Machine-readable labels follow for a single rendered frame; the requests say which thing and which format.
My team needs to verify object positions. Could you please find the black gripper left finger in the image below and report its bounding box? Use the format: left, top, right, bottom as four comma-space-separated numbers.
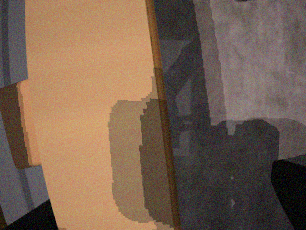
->
0, 200, 59, 230

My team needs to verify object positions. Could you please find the brown block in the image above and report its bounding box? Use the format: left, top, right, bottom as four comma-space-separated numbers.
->
0, 79, 41, 170

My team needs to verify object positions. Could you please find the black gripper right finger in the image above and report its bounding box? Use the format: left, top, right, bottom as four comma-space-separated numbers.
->
270, 160, 306, 230

